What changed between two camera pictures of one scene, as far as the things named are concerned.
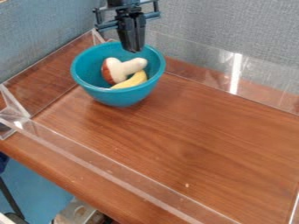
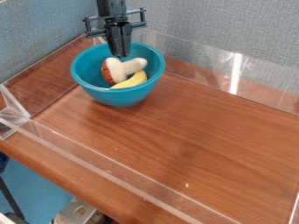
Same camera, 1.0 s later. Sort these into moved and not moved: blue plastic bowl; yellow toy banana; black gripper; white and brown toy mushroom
Moved: black gripper
Not moved: yellow toy banana; blue plastic bowl; white and brown toy mushroom
